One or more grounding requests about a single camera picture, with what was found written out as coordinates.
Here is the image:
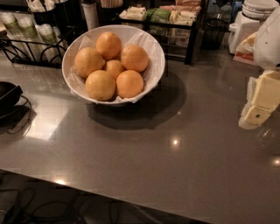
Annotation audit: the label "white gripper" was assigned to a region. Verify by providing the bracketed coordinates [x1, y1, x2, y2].
[239, 6, 280, 130]

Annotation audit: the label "small centre orange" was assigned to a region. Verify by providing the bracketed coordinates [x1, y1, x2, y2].
[103, 59, 125, 79]

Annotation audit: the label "red and white card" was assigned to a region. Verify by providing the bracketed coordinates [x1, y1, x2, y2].
[234, 32, 256, 66]

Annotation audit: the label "black condiment shelf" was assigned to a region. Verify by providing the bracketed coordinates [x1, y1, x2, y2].
[115, 0, 206, 65]

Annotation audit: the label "green tea packets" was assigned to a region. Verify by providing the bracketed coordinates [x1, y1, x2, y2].
[145, 8, 171, 23]

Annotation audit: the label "white cylindrical dispenser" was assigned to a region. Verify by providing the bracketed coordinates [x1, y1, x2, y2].
[81, 0, 99, 30]

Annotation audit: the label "right stacked paper cups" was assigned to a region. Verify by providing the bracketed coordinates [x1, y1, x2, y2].
[38, 24, 61, 64]

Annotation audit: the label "stacked paper cups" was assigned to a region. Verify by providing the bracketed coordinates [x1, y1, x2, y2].
[38, 24, 61, 64]
[1, 12, 23, 40]
[18, 17, 39, 41]

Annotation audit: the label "middle stacked paper cups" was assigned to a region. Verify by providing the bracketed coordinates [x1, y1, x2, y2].
[18, 17, 39, 41]

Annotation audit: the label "black pan on stand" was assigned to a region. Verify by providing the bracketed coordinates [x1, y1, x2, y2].
[0, 81, 32, 134]

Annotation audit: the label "left stacked paper cups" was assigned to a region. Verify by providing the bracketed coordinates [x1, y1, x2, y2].
[1, 12, 23, 40]

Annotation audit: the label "black wire basket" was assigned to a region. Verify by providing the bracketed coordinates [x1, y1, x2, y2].
[201, 18, 228, 50]

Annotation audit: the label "black floor cables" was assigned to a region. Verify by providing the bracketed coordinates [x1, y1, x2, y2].
[0, 186, 123, 224]

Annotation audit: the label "black wire cup rack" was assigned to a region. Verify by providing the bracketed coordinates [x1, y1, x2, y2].
[0, 26, 74, 68]

